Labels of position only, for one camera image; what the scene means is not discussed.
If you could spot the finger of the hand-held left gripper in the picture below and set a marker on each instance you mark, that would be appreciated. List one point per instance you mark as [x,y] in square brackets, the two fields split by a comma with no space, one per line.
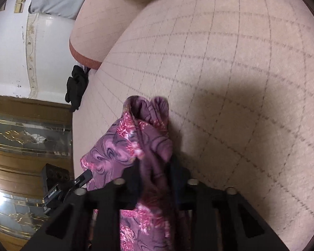
[83,179]

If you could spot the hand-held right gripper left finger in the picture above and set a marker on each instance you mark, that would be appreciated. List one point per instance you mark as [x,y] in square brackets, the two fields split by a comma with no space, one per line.
[132,183]

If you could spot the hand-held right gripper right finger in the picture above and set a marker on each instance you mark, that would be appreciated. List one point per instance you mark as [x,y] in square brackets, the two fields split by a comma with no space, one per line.
[178,181]

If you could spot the purple floral shirt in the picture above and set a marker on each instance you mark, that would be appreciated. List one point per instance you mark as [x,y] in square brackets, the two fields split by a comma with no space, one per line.
[146,141]

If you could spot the wooden door with glass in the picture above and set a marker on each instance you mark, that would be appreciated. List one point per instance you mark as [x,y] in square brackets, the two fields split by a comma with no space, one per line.
[28,141]

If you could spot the black cloth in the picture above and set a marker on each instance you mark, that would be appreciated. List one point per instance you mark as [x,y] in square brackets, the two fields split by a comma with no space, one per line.
[77,86]

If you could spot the pink quilted sofa bed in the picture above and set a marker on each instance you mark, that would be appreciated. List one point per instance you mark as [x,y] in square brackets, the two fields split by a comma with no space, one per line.
[225,70]

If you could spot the pink bolster cushion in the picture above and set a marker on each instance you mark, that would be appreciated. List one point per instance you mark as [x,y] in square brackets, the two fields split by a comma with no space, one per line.
[102,26]

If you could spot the beige wall light switch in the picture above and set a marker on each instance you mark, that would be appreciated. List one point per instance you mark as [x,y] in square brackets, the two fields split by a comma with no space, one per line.
[19,2]

